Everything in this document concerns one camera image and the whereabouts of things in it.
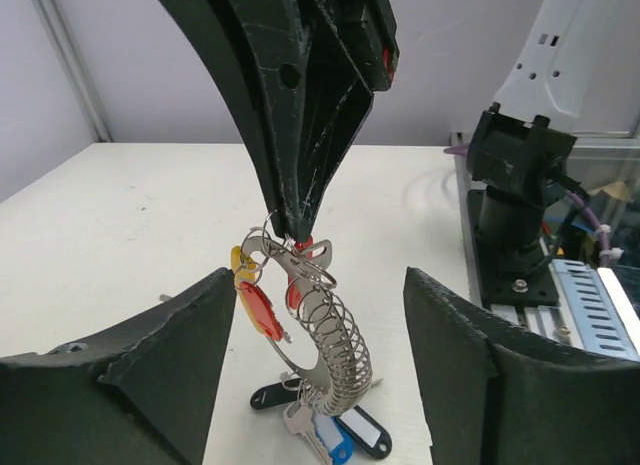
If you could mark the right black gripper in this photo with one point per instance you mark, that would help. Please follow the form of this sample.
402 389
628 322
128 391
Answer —
297 77

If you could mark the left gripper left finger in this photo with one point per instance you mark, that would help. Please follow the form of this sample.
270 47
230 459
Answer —
140 392

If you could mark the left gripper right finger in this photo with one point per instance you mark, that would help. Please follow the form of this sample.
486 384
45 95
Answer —
495 393

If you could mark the red tagged key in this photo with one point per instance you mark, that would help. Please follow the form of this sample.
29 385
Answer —
260 311

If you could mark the blue tagged key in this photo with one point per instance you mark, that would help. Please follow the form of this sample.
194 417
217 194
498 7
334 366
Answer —
333 439

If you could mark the keyring with yellow handle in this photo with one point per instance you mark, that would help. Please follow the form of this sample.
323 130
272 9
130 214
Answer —
343 372

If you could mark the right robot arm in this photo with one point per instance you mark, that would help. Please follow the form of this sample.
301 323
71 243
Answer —
523 139

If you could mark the aluminium mounting rail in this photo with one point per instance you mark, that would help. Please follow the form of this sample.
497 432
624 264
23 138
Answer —
544 305

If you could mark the white slotted cable duct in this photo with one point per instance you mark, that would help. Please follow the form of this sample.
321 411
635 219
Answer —
596 310

